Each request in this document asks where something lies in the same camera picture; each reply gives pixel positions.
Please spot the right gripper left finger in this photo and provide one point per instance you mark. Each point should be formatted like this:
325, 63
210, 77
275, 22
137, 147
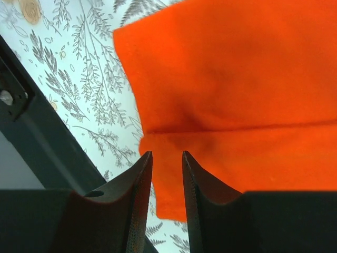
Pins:
111, 218

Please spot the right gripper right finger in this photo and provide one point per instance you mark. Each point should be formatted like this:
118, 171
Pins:
222, 219

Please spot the orange t-shirt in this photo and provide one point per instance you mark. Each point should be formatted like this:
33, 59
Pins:
247, 87

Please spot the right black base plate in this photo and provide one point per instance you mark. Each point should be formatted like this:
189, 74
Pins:
38, 134

